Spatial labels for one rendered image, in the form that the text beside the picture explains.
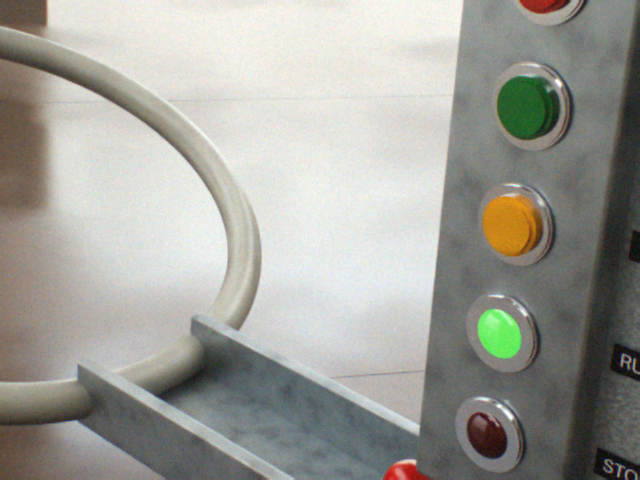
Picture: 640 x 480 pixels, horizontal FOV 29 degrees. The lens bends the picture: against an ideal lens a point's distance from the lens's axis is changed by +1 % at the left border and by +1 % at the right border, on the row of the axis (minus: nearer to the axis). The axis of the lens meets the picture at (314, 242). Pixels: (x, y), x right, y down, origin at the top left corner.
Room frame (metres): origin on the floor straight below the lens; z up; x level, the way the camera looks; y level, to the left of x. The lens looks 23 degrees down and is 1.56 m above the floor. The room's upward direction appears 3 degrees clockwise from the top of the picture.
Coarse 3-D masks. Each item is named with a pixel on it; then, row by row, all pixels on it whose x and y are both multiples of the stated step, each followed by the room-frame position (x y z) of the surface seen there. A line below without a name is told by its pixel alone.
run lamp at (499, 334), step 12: (492, 312) 0.49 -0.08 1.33; (480, 324) 0.49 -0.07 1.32; (492, 324) 0.48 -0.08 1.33; (504, 324) 0.48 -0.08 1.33; (480, 336) 0.49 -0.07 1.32; (492, 336) 0.48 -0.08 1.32; (504, 336) 0.48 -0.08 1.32; (516, 336) 0.48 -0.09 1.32; (492, 348) 0.48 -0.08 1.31; (504, 348) 0.48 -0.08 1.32; (516, 348) 0.48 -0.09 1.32
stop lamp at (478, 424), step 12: (468, 420) 0.49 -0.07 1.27; (480, 420) 0.48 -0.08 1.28; (492, 420) 0.48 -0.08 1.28; (468, 432) 0.49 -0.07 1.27; (480, 432) 0.48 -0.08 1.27; (492, 432) 0.48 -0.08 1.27; (504, 432) 0.48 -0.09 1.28; (480, 444) 0.48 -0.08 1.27; (492, 444) 0.48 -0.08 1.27; (504, 444) 0.48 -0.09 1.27; (492, 456) 0.48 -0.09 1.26
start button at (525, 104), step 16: (512, 80) 0.49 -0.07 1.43; (528, 80) 0.48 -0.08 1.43; (512, 96) 0.48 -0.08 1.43; (528, 96) 0.48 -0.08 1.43; (544, 96) 0.48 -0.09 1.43; (512, 112) 0.48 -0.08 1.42; (528, 112) 0.48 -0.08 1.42; (544, 112) 0.47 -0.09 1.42; (512, 128) 0.48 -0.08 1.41; (528, 128) 0.48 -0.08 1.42; (544, 128) 0.48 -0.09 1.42
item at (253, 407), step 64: (192, 320) 0.87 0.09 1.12; (128, 384) 0.76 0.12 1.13; (192, 384) 0.84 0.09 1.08; (256, 384) 0.82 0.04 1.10; (320, 384) 0.78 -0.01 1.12; (128, 448) 0.75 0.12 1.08; (192, 448) 0.71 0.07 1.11; (256, 448) 0.76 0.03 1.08; (320, 448) 0.77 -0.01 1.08; (384, 448) 0.74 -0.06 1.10
